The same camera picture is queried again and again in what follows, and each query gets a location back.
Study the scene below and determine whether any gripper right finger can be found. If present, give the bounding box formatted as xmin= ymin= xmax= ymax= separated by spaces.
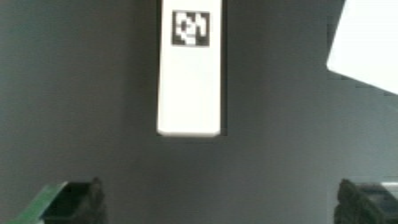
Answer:
xmin=336 ymin=179 xmax=398 ymax=224

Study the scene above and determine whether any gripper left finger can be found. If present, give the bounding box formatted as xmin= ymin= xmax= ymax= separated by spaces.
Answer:
xmin=11 ymin=178 xmax=107 ymax=224

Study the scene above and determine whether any fiducial marker sheet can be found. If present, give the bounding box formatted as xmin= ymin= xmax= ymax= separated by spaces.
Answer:
xmin=327 ymin=0 xmax=398 ymax=95

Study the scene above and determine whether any white desk leg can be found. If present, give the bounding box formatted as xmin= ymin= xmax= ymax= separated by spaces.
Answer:
xmin=156 ymin=0 xmax=222 ymax=137

